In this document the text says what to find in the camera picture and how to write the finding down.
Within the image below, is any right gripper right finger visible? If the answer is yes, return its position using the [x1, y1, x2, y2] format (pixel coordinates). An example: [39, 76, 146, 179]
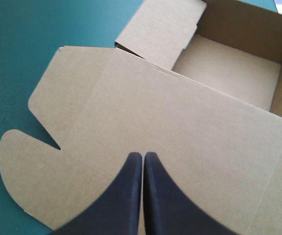
[143, 152, 242, 235]

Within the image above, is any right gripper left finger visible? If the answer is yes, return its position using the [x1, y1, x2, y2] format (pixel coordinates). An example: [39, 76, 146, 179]
[54, 152, 143, 235]

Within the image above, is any brown cardboard box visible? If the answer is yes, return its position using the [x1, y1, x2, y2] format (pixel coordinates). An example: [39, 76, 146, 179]
[0, 0, 282, 235]

